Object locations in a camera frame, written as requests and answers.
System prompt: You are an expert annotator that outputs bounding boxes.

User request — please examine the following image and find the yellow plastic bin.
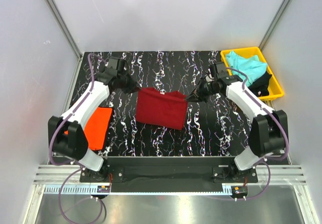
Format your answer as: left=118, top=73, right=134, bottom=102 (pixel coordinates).
left=220, top=47, right=284, bottom=101

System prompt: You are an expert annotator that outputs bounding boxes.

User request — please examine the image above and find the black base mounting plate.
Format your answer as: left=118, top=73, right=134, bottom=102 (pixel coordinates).
left=49, top=156, right=289, bottom=193

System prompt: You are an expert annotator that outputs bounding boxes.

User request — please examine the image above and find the folded orange t shirt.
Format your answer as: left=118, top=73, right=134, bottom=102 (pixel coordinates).
left=71, top=107, right=114, bottom=151

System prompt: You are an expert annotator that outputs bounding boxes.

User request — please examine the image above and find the black t shirt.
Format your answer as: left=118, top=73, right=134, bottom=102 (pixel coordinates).
left=249, top=72, right=272, bottom=97

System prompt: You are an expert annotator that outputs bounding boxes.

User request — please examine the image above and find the right corner aluminium post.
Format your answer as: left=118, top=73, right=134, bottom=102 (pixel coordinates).
left=259, top=0, right=292, bottom=51

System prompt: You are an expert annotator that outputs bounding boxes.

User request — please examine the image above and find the left orange connector box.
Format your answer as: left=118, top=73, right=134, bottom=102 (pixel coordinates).
left=97, top=184, right=111, bottom=193

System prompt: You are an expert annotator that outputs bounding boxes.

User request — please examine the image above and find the left corner aluminium post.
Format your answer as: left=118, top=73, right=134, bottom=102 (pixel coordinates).
left=45, top=0, right=83, bottom=59

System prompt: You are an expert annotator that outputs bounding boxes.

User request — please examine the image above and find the dark red polo shirt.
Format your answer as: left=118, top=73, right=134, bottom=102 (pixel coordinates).
left=135, top=88, right=188, bottom=130

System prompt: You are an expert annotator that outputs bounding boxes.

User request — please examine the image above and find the turquoise t shirt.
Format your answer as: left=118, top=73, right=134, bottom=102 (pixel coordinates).
left=225, top=51, right=267, bottom=87

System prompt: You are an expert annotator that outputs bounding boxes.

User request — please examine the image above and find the aluminium frame rail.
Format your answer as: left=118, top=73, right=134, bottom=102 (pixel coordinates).
left=33, top=165, right=306, bottom=185

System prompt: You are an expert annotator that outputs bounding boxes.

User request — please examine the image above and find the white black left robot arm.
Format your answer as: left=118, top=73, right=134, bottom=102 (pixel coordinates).
left=48, top=73, right=140, bottom=182

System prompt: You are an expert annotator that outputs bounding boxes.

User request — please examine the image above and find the orange connector box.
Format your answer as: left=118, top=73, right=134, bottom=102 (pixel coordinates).
left=232, top=186, right=248, bottom=198
left=97, top=184, right=111, bottom=193

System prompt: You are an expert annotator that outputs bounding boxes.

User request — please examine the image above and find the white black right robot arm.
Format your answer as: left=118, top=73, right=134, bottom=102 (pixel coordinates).
left=186, top=76, right=289, bottom=182

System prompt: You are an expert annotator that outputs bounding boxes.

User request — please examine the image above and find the right orange connector box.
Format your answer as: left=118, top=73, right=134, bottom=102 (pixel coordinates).
left=232, top=186, right=248, bottom=198

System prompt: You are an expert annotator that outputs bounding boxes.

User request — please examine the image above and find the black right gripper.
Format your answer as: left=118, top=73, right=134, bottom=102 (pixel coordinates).
left=184, top=77, right=218, bottom=104

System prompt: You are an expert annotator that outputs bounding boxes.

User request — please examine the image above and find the corner aluminium post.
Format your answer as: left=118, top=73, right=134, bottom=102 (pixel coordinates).
left=259, top=0, right=292, bottom=51
left=45, top=0, right=83, bottom=59

